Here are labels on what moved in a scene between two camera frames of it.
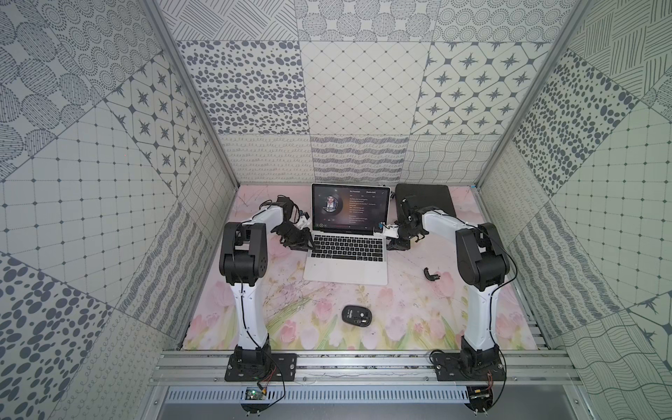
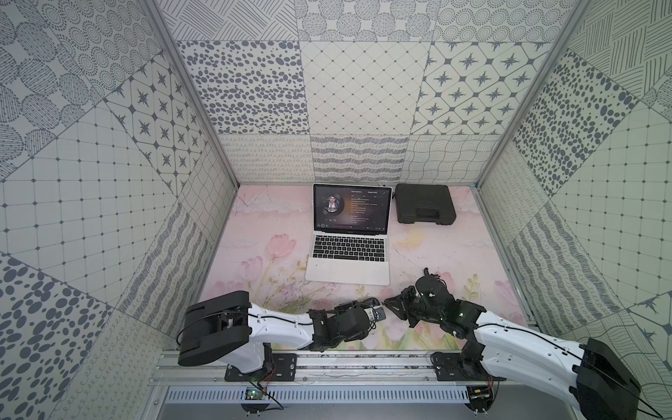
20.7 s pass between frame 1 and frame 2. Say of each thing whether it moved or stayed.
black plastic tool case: stayed
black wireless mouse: moved
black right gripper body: moved
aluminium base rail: stayed
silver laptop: stayed
